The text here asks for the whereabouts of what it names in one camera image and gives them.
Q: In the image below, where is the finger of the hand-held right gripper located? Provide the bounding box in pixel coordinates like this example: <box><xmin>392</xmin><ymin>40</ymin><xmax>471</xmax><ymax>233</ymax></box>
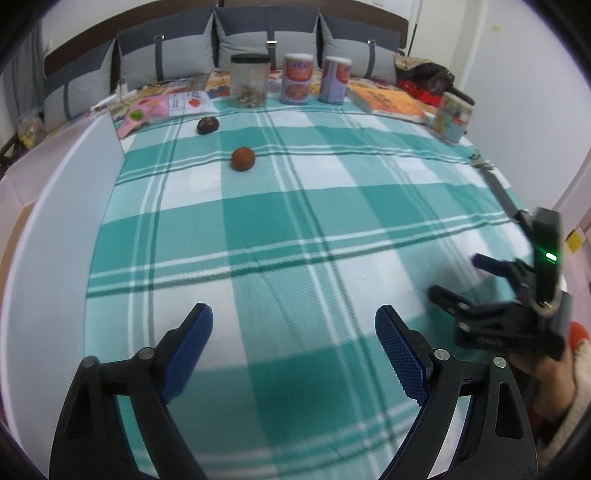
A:
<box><xmin>472</xmin><ymin>252</ymin><xmax>537</xmax><ymax>288</ymax></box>
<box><xmin>427</xmin><ymin>284</ymin><xmax>509</xmax><ymax>325</ymax></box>

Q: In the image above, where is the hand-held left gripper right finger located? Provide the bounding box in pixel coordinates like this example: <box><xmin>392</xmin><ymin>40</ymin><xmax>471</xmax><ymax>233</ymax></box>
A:
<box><xmin>375</xmin><ymin>305</ymin><xmax>539</xmax><ymax>480</ymax></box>

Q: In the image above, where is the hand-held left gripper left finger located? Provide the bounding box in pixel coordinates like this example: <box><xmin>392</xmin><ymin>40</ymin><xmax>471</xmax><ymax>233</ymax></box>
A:
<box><xmin>48</xmin><ymin>302</ymin><xmax>214</xmax><ymax>480</ymax></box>

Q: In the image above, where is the person's right hand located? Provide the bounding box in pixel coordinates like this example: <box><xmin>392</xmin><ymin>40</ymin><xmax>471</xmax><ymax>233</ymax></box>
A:
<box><xmin>510</xmin><ymin>352</ymin><xmax>578</xmax><ymax>422</ymax></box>

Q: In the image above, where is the bunch of keys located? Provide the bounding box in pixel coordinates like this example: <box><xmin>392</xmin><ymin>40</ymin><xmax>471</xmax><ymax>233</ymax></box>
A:
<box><xmin>468</xmin><ymin>151</ymin><xmax>496</xmax><ymax>172</ymax></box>

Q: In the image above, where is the patterned tin box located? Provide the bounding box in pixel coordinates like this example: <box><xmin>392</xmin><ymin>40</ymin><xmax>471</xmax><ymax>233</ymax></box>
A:
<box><xmin>429</xmin><ymin>91</ymin><xmax>474</xmax><ymax>145</ymax></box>

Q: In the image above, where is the green plaid blanket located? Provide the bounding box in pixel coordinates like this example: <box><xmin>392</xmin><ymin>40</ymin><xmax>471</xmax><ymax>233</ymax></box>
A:
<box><xmin>85</xmin><ymin>102</ymin><xmax>555</xmax><ymax>480</ymax></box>

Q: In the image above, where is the white foam board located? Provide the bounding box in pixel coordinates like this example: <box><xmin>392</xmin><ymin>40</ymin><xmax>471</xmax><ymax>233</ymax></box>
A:
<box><xmin>0</xmin><ymin>112</ymin><xmax>128</xmax><ymax>462</ymax></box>

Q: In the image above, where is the orange book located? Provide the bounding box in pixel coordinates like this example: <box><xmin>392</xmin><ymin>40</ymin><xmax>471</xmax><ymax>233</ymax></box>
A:
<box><xmin>347</xmin><ymin>87</ymin><xmax>430</xmax><ymax>124</ymax></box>

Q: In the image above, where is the red box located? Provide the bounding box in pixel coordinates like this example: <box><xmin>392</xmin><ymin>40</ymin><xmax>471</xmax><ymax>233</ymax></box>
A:
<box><xmin>397</xmin><ymin>79</ymin><xmax>443</xmax><ymax>108</ymax></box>

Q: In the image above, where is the small red-brown fruit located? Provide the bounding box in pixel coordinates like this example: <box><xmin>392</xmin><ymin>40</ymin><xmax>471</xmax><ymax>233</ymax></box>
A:
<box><xmin>231</xmin><ymin>147</ymin><xmax>256</xmax><ymax>172</ymax></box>

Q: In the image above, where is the dark bag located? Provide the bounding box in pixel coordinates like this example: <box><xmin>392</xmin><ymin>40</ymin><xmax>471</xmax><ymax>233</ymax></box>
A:
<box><xmin>394</xmin><ymin>54</ymin><xmax>458</xmax><ymax>95</ymax></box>

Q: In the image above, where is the pink printed cloth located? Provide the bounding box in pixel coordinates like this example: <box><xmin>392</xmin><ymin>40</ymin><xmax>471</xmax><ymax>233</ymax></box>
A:
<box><xmin>115</xmin><ymin>96</ymin><xmax>171</xmax><ymax>140</ymax></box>

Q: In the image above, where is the printed food can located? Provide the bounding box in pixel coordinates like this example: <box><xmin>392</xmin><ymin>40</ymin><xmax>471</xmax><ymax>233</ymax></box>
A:
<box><xmin>318</xmin><ymin>56</ymin><xmax>353</xmax><ymax>106</ymax></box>
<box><xmin>280</xmin><ymin>53</ymin><xmax>315</xmax><ymax>106</ymax></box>

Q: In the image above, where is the white printed packet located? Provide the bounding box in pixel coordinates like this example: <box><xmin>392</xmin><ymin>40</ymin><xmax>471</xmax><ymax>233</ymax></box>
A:
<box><xmin>167</xmin><ymin>90</ymin><xmax>218</xmax><ymax>116</ymax></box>

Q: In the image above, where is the grey pillow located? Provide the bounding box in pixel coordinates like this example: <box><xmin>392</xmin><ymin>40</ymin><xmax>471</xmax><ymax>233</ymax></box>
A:
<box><xmin>42</xmin><ymin>39</ymin><xmax>122</xmax><ymax>132</ymax></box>
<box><xmin>116</xmin><ymin>14</ymin><xmax>219</xmax><ymax>89</ymax></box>
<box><xmin>213</xmin><ymin>7</ymin><xmax>321</xmax><ymax>71</ymax></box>
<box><xmin>318</xmin><ymin>13</ymin><xmax>402</xmax><ymax>85</ymax></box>

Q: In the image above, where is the white power strip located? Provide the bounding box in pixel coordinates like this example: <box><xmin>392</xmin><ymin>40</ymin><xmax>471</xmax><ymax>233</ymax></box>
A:
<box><xmin>90</xmin><ymin>78</ymin><xmax>140</xmax><ymax>112</ymax></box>

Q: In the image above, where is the clear snack bag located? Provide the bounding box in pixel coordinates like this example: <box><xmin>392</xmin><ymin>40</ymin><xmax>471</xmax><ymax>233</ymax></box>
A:
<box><xmin>17</xmin><ymin>115</ymin><xmax>46</xmax><ymax>149</ymax></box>

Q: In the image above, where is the clear jar with black lid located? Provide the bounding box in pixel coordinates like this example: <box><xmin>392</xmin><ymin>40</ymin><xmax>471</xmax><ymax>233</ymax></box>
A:
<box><xmin>229</xmin><ymin>54</ymin><xmax>271</xmax><ymax>110</ymax></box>

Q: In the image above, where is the dark brown headboard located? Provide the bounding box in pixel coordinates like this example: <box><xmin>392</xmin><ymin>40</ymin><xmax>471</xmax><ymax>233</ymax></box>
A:
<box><xmin>42</xmin><ymin>0</ymin><xmax>411</xmax><ymax>81</ymax></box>

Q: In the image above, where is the black strap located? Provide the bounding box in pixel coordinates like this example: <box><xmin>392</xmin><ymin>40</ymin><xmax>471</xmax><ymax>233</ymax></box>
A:
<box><xmin>480</xmin><ymin>167</ymin><xmax>532</xmax><ymax>223</ymax></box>

